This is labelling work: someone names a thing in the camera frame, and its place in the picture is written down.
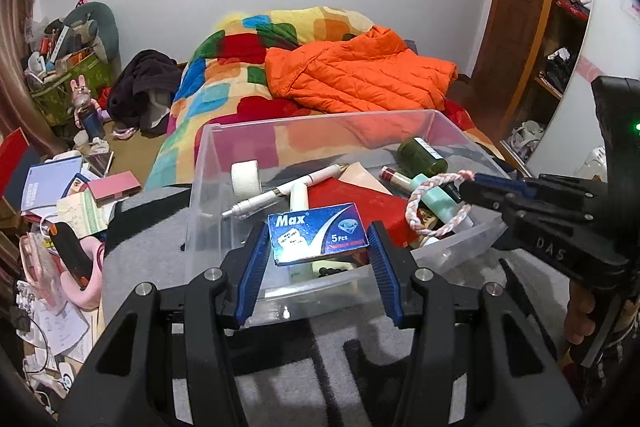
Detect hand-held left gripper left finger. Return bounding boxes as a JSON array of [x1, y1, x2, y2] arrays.
[[60, 223, 273, 427]]

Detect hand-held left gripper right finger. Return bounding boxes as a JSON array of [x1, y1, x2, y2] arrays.
[[367, 221, 583, 427]]

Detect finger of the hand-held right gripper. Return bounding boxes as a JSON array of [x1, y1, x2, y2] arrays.
[[472, 172, 541, 198], [459, 179, 516, 211]]

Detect light green tube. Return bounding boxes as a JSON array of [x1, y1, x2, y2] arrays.
[[420, 186, 473, 229]]

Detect mahjong tile with black circles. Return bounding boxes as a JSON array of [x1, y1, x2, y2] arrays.
[[287, 257, 358, 284]]

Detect red pouch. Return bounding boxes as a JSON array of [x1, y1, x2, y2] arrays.
[[307, 179, 426, 248]]

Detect pink and white braided bracelet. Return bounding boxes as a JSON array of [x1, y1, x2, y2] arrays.
[[405, 170, 473, 238]]

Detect blue razor blade box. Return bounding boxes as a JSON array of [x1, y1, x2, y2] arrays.
[[267, 203, 371, 267]]

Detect white pen with gold trim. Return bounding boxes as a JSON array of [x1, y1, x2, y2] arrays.
[[272, 162, 351, 198]]

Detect clear plastic storage bin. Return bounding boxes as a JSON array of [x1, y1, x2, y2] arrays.
[[184, 109, 511, 328]]

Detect person's right hand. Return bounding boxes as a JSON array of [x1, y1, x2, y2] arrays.
[[565, 282, 598, 349]]

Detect white shoes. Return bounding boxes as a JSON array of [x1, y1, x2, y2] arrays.
[[507, 121, 546, 158]]

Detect dark green bottle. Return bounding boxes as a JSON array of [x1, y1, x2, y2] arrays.
[[397, 137, 448, 178]]

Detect small white tube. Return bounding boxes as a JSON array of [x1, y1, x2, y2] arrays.
[[290, 182, 311, 212]]

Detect cream tube with red band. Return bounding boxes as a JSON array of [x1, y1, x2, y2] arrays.
[[379, 165, 416, 192]]

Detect white tape roll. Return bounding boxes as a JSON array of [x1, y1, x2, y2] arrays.
[[231, 160, 261, 195]]

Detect beige card packet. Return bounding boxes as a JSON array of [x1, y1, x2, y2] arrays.
[[340, 162, 393, 195]]

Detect grey and black blanket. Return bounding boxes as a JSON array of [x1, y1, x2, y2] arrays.
[[100, 184, 586, 427]]

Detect wooden open shelf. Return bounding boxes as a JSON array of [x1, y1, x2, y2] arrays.
[[532, 0, 598, 102]]

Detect pink flat box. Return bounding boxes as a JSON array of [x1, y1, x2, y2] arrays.
[[86, 172, 142, 202]]

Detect white curved panel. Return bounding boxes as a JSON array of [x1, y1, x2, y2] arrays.
[[525, 0, 640, 180]]

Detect green patterned notebook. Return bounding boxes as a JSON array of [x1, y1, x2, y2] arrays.
[[56, 189, 110, 238]]

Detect orange down jacket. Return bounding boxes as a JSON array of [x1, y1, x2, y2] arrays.
[[264, 26, 458, 112]]

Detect black and orange tool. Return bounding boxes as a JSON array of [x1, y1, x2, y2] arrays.
[[50, 222, 93, 290]]

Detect white paper sheets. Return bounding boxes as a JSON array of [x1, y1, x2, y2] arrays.
[[35, 302, 91, 358]]

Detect colourful patchwork blanket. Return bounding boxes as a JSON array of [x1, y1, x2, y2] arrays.
[[145, 7, 506, 190]]

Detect clear pink pouch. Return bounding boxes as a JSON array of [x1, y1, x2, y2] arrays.
[[19, 232, 66, 308]]

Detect white charger device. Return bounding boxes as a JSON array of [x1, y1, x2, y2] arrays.
[[55, 359, 78, 390]]

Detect rabbit topped bottle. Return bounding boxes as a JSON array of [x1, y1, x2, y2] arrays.
[[70, 78, 107, 140]]

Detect dark clothes pile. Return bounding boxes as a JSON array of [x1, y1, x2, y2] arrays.
[[106, 49, 182, 132]]

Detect blue book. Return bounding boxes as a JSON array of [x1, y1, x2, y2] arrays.
[[21, 157, 83, 212]]

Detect green cardboard box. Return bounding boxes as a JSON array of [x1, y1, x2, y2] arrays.
[[27, 52, 116, 125]]

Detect red box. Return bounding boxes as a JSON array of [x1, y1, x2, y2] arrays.
[[0, 128, 31, 198]]

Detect grey green neck pillow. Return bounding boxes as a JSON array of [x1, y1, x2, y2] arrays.
[[64, 2, 121, 62]]

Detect striped curtain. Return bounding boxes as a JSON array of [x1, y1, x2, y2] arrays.
[[0, 0, 66, 142]]

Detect pink ring cushion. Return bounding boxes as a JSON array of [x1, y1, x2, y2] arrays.
[[60, 237, 106, 310]]

